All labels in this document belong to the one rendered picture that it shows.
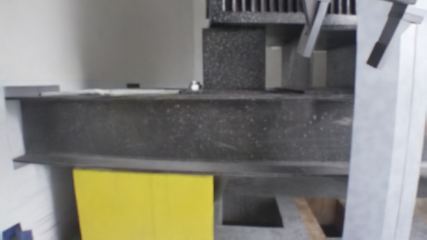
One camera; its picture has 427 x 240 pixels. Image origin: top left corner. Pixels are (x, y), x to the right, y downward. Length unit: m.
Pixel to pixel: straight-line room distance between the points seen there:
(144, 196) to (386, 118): 0.73
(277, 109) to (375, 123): 0.27
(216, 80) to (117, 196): 0.51
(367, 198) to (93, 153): 0.90
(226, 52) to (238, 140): 0.29
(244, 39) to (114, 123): 0.54
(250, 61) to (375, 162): 0.43
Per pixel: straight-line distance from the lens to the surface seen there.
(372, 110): 0.64
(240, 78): 0.70
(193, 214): 0.77
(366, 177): 0.68
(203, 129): 0.74
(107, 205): 0.88
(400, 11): 0.44
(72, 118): 0.95
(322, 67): 4.01
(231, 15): 0.67
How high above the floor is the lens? 0.70
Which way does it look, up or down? 6 degrees down
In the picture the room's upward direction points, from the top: 1 degrees counter-clockwise
